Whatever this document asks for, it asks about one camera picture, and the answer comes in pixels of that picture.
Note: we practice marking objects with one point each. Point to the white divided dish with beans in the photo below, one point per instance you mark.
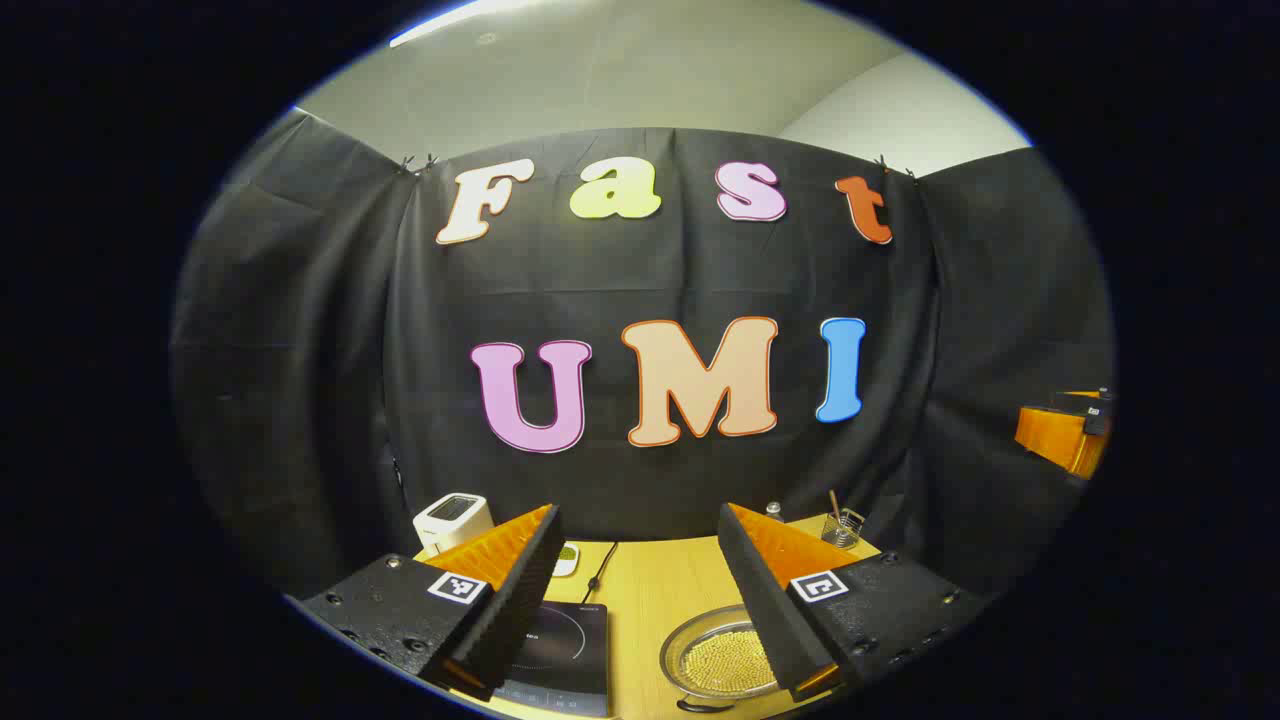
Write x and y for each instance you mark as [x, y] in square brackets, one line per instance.
[567, 560]

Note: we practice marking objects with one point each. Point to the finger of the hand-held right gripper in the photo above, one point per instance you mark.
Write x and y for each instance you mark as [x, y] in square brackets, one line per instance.
[1055, 435]

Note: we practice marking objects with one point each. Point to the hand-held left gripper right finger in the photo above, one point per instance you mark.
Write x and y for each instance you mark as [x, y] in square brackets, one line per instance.
[765, 610]

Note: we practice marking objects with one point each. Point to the clear glass cup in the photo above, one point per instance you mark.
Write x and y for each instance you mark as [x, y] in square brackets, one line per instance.
[843, 532]

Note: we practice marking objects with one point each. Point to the white toaster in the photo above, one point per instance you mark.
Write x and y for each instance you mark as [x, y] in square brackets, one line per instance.
[450, 520]

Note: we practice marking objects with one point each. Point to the black induction cooktop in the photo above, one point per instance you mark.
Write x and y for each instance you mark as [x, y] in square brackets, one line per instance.
[575, 650]

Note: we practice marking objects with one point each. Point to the black backdrop cloth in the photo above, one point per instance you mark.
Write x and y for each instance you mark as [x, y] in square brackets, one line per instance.
[620, 280]

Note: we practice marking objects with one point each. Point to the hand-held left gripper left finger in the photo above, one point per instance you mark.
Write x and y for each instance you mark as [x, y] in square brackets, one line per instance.
[520, 610]

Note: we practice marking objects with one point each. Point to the wooden stick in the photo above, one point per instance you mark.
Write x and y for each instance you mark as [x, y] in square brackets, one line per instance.
[834, 500]

